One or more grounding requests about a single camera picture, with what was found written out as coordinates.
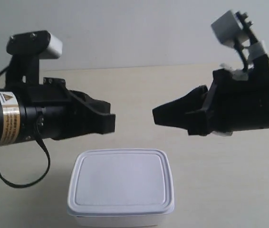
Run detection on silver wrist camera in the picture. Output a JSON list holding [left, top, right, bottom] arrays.
[[6, 30, 63, 59], [211, 10, 250, 48]]

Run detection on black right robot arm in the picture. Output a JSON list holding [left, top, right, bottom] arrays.
[[152, 55, 269, 136]]

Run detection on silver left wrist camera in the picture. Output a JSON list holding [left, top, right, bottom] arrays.
[[6, 30, 63, 59]]

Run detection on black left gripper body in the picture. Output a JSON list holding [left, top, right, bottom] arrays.
[[5, 55, 82, 140]]

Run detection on white lidded plastic container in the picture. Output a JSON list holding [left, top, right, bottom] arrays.
[[67, 148, 175, 228]]

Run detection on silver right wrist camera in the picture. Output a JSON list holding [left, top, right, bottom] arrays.
[[211, 10, 250, 48]]

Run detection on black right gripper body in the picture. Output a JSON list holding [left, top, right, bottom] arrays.
[[205, 56, 269, 134]]

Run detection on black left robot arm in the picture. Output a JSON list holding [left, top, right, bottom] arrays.
[[0, 55, 116, 146]]

